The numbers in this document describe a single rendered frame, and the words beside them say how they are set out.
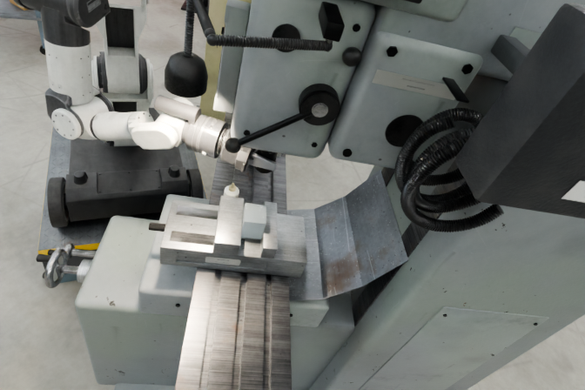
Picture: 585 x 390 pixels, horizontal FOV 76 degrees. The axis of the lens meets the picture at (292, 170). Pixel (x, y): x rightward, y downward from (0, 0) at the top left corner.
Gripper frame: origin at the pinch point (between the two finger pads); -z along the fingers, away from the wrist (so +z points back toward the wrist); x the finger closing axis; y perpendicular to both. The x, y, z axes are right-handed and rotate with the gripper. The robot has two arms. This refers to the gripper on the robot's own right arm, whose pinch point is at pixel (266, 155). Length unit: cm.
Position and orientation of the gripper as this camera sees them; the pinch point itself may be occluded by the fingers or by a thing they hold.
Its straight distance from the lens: 86.0
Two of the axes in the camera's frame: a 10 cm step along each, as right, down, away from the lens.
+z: -9.5, -3.2, 0.2
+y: -2.3, 7.3, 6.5
